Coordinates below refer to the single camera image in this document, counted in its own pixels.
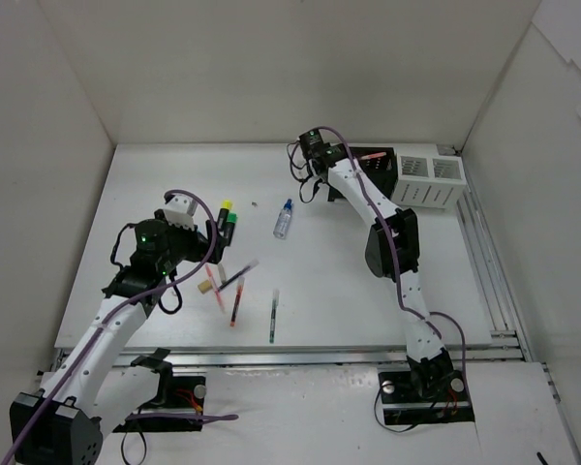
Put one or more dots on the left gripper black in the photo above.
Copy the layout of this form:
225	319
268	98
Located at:
211	237

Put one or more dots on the orange translucent highlighter pen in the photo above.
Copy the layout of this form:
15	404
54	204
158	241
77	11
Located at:
372	156

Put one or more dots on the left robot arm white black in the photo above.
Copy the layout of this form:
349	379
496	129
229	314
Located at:
67	419

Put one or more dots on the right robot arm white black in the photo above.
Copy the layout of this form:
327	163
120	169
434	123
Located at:
365	177

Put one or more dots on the white eraser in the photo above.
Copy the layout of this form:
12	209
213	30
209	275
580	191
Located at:
222	273

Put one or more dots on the tan cork block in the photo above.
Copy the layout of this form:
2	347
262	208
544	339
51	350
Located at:
205	286

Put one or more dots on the green cap highlighter marker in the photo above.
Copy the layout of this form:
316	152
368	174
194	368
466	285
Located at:
230	227

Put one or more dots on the yellow cap highlighter marker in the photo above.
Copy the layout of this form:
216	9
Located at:
223	214

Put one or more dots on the pink translucent pen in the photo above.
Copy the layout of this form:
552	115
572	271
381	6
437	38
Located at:
215	288

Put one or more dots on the red ink pen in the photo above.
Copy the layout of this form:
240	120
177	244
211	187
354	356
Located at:
237	300

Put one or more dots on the black ink pen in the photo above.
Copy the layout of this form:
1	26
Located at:
240	273

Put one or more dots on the small blue cap spray bottle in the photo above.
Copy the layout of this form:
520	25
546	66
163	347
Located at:
283	221

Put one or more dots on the green ink pen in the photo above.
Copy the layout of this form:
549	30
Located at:
273	315

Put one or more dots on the black slotted pen holder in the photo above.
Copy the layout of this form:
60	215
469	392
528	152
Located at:
382	171

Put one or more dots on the white slotted pen holder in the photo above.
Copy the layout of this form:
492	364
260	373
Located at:
429	181

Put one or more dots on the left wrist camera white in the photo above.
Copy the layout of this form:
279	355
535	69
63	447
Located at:
179	211

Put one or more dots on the aluminium rail front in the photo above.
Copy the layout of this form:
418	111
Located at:
495	353

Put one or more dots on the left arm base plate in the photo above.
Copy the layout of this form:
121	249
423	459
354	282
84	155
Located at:
185	395

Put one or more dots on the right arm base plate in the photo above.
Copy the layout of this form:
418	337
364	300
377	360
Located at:
400	408

